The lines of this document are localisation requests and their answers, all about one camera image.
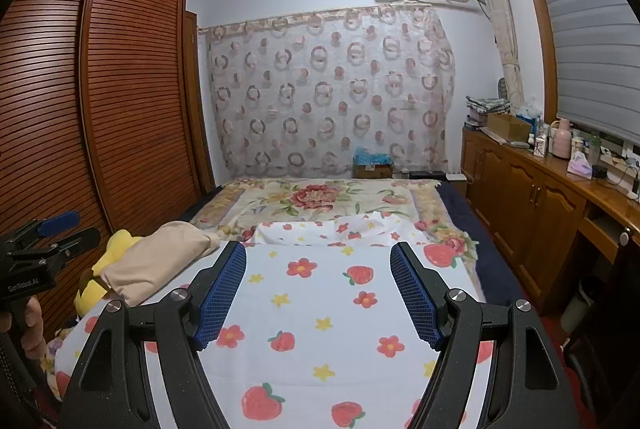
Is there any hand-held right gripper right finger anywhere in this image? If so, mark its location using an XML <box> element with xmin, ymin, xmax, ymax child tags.
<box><xmin>390</xmin><ymin>240</ymin><xmax>583</xmax><ymax>429</ymax></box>

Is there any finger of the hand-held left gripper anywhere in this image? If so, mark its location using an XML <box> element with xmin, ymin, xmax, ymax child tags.
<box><xmin>30</xmin><ymin>227</ymin><xmax>101</xmax><ymax>261</ymax></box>
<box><xmin>17</xmin><ymin>210</ymin><xmax>81</xmax><ymax>244</ymax></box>

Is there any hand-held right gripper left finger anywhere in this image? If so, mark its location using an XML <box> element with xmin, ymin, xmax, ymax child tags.
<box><xmin>59</xmin><ymin>240</ymin><xmax>248</xmax><ymax>429</ymax></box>

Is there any beige printed t-shirt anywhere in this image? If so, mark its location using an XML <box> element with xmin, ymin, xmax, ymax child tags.
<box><xmin>97</xmin><ymin>221</ymin><xmax>221</xmax><ymax>307</ymax></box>

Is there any person's left hand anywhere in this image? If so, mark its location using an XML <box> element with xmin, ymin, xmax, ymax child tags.
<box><xmin>0</xmin><ymin>296</ymin><xmax>48</xmax><ymax>360</ymax></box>

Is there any yellow plush toy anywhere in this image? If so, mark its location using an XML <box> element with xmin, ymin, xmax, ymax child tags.
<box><xmin>74</xmin><ymin>229</ymin><xmax>146</xmax><ymax>314</ymax></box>

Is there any strawberry flower printed bed sheet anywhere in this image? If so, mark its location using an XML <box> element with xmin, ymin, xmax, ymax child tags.
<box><xmin>45</xmin><ymin>214</ymin><xmax>496</xmax><ymax>429</ymax></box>

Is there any dark blue mattress cover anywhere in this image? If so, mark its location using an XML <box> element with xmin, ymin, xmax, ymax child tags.
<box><xmin>437</xmin><ymin>183</ymin><xmax>546</xmax><ymax>315</ymax></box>

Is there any floral blanket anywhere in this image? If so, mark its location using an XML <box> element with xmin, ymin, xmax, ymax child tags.
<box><xmin>192</xmin><ymin>178</ymin><xmax>476</xmax><ymax>275</ymax></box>

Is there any cardboard box with blue items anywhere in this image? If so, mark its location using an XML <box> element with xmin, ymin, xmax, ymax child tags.
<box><xmin>352</xmin><ymin>148</ymin><xmax>396</xmax><ymax>180</ymax></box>

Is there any wooden louvered wardrobe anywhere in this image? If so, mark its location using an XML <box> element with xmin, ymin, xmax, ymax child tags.
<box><xmin>0</xmin><ymin>0</ymin><xmax>216</xmax><ymax>325</ymax></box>

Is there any wooden sideboard cabinet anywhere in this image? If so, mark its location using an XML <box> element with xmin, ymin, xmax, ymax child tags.
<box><xmin>461</xmin><ymin>126</ymin><xmax>640</xmax><ymax>315</ymax></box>

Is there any white trash bin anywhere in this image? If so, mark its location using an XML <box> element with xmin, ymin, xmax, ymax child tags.
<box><xmin>560</xmin><ymin>276</ymin><xmax>603</xmax><ymax>335</ymax></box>

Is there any brown cardboard box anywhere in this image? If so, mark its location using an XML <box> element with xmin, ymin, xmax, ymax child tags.
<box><xmin>486</xmin><ymin>111</ymin><xmax>532</xmax><ymax>144</ymax></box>

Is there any stack of folded cloths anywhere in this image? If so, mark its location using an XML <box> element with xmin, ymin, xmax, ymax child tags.
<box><xmin>464</xmin><ymin>95</ymin><xmax>511</xmax><ymax>127</ymax></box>

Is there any pink tissue pack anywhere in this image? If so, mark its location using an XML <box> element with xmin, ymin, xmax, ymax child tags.
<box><xmin>566</xmin><ymin>151</ymin><xmax>593</xmax><ymax>180</ymax></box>

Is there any pink thermos jug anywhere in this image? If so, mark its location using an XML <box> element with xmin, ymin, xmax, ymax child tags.
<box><xmin>549</xmin><ymin>118</ymin><xmax>572</xmax><ymax>160</ymax></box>

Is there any circle patterned sheer curtain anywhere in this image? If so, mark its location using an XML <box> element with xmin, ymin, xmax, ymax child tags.
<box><xmin>197</xmin><ymin>4</ymin><xmax>457</xmax><ymax>177</ymax></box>

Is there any tied beige window curtain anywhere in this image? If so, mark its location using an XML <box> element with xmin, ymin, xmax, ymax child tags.
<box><xmin>472</xmin><ymin>0</ymin><xmax>526</xmax><ymax>110</ymax></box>

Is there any grey window blind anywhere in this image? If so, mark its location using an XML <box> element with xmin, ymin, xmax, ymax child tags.
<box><xmin>527</xmin><ymin>0</ymin><xmax>640</xmax><ymax>142</ymax></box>

